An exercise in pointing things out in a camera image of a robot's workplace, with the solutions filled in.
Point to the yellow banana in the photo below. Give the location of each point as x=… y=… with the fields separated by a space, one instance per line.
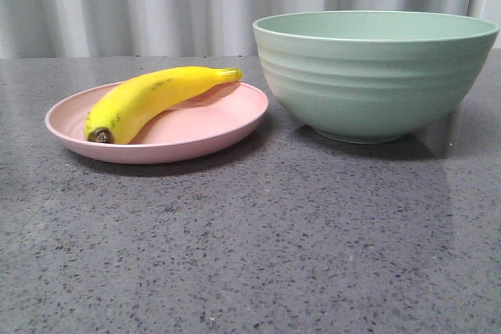
x=126 y=109

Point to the pink plate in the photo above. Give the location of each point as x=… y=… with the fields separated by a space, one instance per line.
x=197 y=127

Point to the green ribbed bowl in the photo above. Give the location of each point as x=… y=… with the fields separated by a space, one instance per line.
x=366 y=76

